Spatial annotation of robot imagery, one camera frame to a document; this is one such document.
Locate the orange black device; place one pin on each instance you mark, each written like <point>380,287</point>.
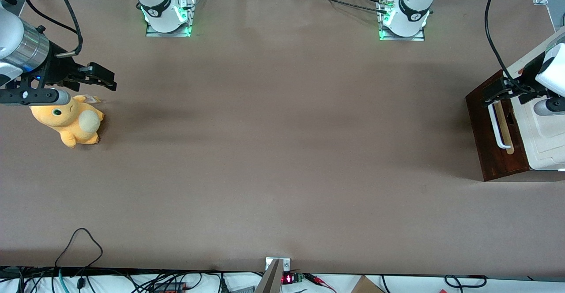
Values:
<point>170,287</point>

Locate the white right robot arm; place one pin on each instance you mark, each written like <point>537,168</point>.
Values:
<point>165,19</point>

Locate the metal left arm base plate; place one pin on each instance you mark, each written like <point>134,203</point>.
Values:
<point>419,38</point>

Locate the red clip leads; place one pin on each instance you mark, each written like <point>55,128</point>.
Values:
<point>320,280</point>

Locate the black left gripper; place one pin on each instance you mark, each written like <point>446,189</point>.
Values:
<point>525,77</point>

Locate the white cabinet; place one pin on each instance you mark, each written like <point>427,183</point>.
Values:
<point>547,140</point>

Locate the red LED display module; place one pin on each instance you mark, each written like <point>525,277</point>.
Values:
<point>289,278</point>

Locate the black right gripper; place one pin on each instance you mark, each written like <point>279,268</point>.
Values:
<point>58,71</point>

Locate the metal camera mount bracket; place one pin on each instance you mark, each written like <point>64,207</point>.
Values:
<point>276,268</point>

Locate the orange plush toy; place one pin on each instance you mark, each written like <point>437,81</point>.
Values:
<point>66,123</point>

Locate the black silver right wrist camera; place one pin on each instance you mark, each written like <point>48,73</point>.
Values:
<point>26,97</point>

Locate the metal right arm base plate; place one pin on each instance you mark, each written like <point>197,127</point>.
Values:
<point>152,32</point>

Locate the dark brown wooden drawer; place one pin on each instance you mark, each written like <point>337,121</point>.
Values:
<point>481,125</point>

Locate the brown cardboard piece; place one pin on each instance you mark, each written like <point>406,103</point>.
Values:
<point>366,285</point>

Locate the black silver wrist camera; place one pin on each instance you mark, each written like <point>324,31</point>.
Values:
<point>549,107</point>
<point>26,97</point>

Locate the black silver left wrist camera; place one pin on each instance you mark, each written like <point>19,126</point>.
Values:
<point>549,107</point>

